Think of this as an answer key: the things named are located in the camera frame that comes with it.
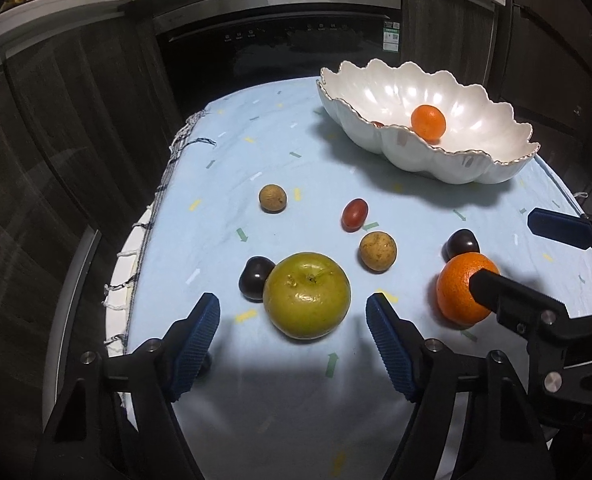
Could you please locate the green apple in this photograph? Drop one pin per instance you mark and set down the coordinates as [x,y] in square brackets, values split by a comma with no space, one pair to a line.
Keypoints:
[307,295]

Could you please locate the white countertop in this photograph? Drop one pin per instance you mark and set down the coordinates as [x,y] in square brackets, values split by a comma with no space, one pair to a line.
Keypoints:
[76,7]

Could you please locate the white scalloped bowl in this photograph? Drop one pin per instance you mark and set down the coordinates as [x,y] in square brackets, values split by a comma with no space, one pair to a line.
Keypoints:
[475,125]

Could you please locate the large orange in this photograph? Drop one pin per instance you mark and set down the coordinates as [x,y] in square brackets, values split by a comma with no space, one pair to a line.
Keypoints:
[453,292]

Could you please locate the light blue tablecloth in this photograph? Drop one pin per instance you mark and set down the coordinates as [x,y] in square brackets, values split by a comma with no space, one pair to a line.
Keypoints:
[276,410]

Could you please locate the green white sticker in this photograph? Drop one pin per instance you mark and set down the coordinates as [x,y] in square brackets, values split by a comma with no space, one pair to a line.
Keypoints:
[391,35]

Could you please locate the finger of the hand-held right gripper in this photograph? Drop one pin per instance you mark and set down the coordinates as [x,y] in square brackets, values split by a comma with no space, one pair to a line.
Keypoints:
[505,292]
[558,227]

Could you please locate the black built-in oven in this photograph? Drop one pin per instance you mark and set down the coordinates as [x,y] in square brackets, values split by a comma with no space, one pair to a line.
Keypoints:
[276,45]

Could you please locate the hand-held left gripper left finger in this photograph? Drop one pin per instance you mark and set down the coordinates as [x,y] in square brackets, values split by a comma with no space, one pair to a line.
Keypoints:
[196,345]

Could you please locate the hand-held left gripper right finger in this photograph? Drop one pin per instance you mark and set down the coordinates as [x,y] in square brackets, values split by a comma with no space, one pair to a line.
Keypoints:
[388,345]

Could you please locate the small orange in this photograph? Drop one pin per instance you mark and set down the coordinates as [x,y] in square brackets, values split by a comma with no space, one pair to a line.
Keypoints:
[428,122]

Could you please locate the brown longan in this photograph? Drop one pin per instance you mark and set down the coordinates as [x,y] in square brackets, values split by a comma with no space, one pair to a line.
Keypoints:
[378,251]
[273,198]

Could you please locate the dark purple plum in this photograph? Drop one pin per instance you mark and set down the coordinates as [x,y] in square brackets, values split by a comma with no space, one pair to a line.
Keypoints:
[459,245]
[253,280]

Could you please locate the dark tall cabinet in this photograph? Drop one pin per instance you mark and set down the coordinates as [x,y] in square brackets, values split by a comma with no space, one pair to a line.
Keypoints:
[550,60]

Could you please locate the dark wood cabinet door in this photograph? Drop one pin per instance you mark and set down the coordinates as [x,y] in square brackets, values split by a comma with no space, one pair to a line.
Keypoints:
[445,35]
[76,135]

